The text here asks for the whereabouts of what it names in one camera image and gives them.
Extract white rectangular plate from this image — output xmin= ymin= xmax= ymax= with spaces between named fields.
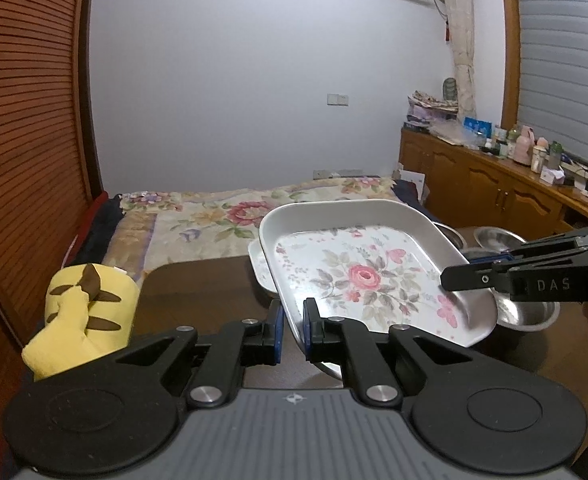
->
xmin=248 ymin=240 xmax=281 ymax=297

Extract stainless steel bowl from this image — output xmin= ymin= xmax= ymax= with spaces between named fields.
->
xmin=431 ymin=221 xmax=465 ymax=251
xmin=474 ymin=226 xmax=528 ymax=255
xmin=461 ymin=247 xmax=561 ymax=332

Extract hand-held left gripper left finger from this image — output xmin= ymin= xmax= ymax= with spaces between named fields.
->
xmin=116 ymin=300 xmax=283 ymax=409

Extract pink thermos bottle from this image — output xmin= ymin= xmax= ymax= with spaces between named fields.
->
xmin=514 ymin=127 xmax=534 ymax=166

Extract red cloth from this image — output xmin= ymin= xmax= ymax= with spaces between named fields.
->
xmin=66 ymin=191 xmax=109 ymax=261

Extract cream lace curtain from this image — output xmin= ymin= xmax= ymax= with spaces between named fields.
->
xmin=436 ymin=0 xmax=477 ymax=117

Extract yellow plush toy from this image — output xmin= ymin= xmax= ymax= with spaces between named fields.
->
xmin=21 ymin=262 xmax=140 ymax=382

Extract wooden window frame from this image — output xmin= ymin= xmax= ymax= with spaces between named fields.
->
xmin=499 ymin=0 xmax=521 ymax=132

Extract blue box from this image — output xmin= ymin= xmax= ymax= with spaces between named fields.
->
xmin=463 ymin=117 xmax=493 ymax=136

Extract floral rectangular plate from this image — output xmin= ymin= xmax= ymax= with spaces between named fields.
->
xmin=258 ymin=199 xmax=499 ymax=348

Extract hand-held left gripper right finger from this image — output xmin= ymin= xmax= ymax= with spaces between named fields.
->
xmin=304 ymin=297 xmax=475 ymax=406

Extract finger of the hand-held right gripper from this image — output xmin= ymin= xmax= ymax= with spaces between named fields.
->
xmin=440 ymin=259 xmax=528 ymax=292
xmin=466 ymin=225 xmax=588 ymax=265

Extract wooden shutter wardrobe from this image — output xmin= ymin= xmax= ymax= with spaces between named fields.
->
xmin=0 ymin=0 xmax=105 ymax=366

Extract grey window blinds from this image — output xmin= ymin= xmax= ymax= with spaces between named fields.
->
xmin=514 ymin=0 xmax=588 ymax=177

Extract white cardboard box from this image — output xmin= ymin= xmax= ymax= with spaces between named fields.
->
xmin=399 ymin=164 xmax=427 ymax=199

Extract wooden cabinet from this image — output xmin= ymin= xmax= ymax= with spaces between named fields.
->
xmin=399 ymin=127 xmax=588 ymax=261

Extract floral blanket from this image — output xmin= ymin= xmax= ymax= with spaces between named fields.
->
xmin=101 ymin=176 xmax=399 ymax=276

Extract clear plastic bag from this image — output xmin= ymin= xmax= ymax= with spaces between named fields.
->
xmin=431 ymin=120 xmax=480 ymax=147

